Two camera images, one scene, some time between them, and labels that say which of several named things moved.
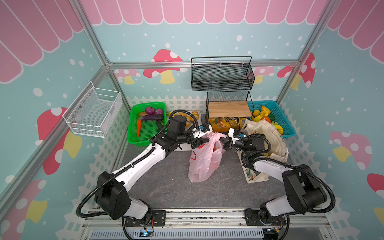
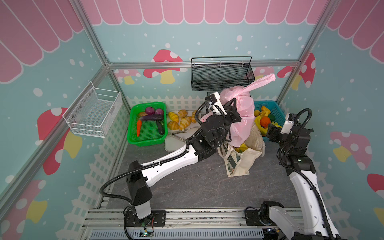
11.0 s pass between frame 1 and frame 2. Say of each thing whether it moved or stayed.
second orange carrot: stayed
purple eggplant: stayed
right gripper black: moved
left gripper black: moved
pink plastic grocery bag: moved
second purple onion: stayed
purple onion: stayed
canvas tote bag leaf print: moved
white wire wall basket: stayed
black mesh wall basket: stayed
